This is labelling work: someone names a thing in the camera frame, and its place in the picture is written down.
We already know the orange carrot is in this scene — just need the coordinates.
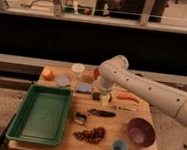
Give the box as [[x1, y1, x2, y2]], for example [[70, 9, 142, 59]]
[[117, 93, 139, 103]]

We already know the white cup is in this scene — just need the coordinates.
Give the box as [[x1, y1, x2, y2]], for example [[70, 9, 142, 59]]
[[71, 63, 85, 78]]

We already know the red bowl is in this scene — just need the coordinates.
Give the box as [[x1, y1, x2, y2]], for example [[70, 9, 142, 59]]
[[93, 67, 99, 80]]

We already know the bunch of dark grapes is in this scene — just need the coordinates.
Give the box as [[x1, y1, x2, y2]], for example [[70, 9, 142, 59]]
[[74, 126, 106, 144]]

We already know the silver fork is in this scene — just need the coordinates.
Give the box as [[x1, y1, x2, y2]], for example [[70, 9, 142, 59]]
[[113, 106, 137, 111]]

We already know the black handled knife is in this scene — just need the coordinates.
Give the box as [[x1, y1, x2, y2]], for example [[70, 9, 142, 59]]
[[87, 109, 116, 118]]

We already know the blue cup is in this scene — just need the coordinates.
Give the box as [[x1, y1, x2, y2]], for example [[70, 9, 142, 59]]
[[112, 139, 129, 150]]

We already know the black rectangular block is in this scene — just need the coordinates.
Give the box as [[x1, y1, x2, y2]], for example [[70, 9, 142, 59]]
[[93, 92, 101, 101]]

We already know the small black metal clip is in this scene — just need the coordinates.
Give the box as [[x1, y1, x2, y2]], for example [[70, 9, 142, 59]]
[[72, 112, 87, 126]]

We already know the orange fruit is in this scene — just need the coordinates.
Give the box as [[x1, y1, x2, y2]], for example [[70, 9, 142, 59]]
[[42, 68, 54, 81]]

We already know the purple bowl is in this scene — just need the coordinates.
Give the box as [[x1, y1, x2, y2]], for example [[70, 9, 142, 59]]
[[126, 117, 156, 148]]

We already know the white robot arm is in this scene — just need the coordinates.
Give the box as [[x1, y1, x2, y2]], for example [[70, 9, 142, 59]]
[[97, 55, 187, 150]]

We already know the person in background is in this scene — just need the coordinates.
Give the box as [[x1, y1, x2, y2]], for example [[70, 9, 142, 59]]
[[94, 0, 124, 16]]

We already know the green plastic tray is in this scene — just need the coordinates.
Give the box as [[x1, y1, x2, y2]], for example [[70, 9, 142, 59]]
[[6, 85, 73, 147]]

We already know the wooden table board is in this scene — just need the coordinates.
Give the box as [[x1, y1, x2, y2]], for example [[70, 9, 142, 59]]
[[8, 61, 170, 150]]

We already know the blue sponge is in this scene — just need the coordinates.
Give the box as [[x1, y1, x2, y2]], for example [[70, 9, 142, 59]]
[[75, 83, 93, 94]]

